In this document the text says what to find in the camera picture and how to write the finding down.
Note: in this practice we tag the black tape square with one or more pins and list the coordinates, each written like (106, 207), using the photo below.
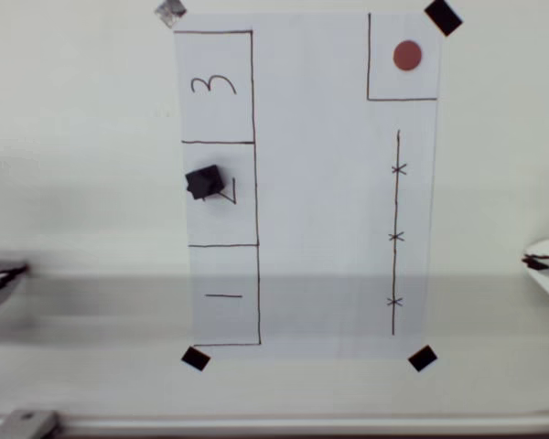
(444, 17)
(195, 358)
(423, 358)

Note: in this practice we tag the red round sticker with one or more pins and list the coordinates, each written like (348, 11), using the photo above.
(407, 56)

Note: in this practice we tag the black cube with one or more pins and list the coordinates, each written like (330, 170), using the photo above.
(204, 183)

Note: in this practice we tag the grey tape piece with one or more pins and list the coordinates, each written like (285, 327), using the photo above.
(169, 13)

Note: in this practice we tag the white paper sheet with markings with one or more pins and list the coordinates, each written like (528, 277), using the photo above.
(311, 183)

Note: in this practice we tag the grey metal bracket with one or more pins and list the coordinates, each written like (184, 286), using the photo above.
(25, 423)

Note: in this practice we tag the dark grey flat device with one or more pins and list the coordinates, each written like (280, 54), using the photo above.
(0, 279)

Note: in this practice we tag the grey metal rail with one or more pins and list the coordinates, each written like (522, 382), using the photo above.
(302, 425)

